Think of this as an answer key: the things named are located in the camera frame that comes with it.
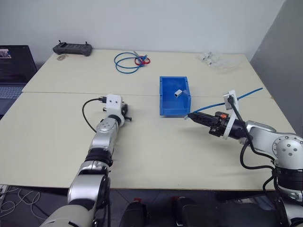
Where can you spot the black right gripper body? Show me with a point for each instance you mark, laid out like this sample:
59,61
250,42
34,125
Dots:
219,125

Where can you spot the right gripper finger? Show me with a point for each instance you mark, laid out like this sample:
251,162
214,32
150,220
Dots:
201,115
203,122

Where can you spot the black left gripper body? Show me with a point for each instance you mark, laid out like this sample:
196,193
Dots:
125,110

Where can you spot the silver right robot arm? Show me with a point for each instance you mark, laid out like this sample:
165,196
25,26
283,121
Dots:
281,146

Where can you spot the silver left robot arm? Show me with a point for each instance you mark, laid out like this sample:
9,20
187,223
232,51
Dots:
104,139

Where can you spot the blue plastic bin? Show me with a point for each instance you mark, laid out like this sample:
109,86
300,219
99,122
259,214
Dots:
175,104

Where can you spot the white network coupler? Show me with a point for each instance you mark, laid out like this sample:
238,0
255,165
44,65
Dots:
179,93

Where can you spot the white coupler in bag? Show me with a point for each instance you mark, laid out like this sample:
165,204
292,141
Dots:
204,57
210,62

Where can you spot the clear plastic bag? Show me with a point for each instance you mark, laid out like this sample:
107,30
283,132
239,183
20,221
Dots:
225,63

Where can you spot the dark grey remote controller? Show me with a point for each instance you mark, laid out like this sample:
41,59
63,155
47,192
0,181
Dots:
72,49

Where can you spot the dark rounded shape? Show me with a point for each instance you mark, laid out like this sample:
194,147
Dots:
133,214
189,212

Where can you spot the dark open laptop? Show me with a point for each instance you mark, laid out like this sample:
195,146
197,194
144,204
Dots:
14,68

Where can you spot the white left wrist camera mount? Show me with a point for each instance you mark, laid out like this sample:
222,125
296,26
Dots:
114,104

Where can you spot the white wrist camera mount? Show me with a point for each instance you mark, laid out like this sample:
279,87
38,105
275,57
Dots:
230,95
114,104

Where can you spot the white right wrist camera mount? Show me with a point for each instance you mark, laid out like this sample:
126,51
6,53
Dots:
230,95

